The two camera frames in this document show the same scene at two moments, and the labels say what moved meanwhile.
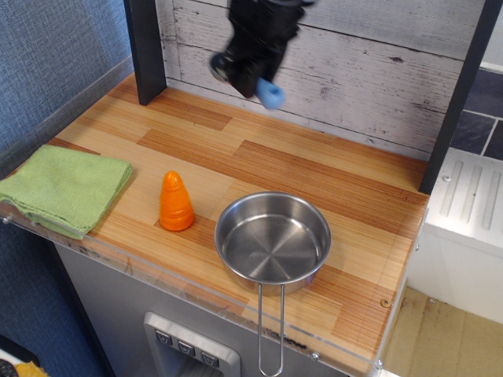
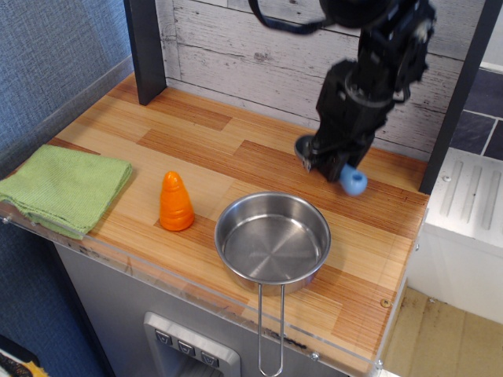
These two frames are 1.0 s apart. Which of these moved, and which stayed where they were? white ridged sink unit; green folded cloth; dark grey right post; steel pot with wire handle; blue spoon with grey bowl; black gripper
Moved: blue spoon with grey bowl; black gripper
Stayed: dark grey right post; steel pot with wire handle; white ridged sink unit; green folded cloth
